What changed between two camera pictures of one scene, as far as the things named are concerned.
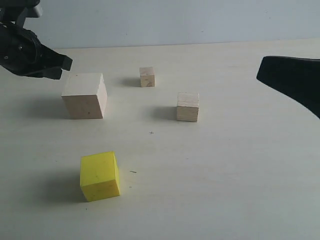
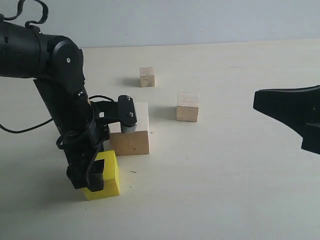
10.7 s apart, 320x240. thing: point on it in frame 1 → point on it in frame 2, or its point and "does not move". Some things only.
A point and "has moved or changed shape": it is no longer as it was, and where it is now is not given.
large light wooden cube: x=84 y=96 has moved or changed shape
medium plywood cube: x=188 y=106 does not move
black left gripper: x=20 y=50 → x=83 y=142
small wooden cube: x=147 y=77 does not move
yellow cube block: x=99 y=176 does not move
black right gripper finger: x=299 y=77 → x=298 y=108
